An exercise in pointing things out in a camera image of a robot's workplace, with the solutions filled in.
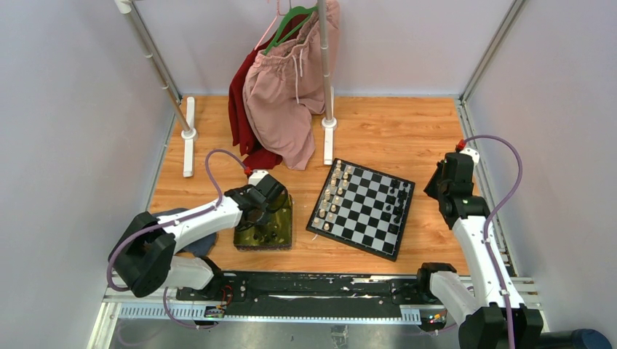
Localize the black and white chessboard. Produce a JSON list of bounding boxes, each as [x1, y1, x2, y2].
[[306, 159, 415, 262]]

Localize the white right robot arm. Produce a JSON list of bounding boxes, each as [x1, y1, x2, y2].
[[415, 147, 544, 348]]

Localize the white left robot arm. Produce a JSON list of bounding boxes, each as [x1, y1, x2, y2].
[[108, 171, 292, 300]]

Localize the black chess pieces pile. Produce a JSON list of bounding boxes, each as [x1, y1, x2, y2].
[[253, 230, 279, 244]]

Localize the gold metal tin tray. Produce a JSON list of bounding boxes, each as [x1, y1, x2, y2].
[[233, 195, 293, 252]]

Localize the dark red garment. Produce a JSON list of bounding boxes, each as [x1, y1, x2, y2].
[[228, 16, 303, 169]]

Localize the grey blue cloth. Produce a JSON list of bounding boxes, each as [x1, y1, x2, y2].
[[152, 207, 218, 257]]

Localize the pink shorts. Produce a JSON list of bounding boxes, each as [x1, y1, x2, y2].
[[242, 13, 325, 170]]

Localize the white clothes rack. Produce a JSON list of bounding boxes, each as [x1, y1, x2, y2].
[[115, 0, 337, 177]]

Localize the pink clothes hanger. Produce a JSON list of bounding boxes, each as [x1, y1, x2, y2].
[[254, 0, 292, 52]]

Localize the green clothes hanger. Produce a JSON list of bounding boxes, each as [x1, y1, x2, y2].
[[263, 5, 319, 55]]

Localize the dark blue cylinder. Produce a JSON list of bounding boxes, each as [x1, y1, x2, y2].
[[528, 328, 613, 349]]

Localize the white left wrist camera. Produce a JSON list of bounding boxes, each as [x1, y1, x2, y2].
[[247, 169, 269, 186]]

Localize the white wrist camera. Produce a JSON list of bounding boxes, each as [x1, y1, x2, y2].
[[460, 147, 480, 166], [247, 169, 269, 186]]

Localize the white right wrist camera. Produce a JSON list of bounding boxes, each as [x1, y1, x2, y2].
[[460, 147, 480, 166]]

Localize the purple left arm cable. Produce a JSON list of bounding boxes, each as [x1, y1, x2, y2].
[[106, 149, 252, 331]]

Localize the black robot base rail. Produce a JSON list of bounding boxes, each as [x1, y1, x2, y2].
[[103, 269, 536, 333]]

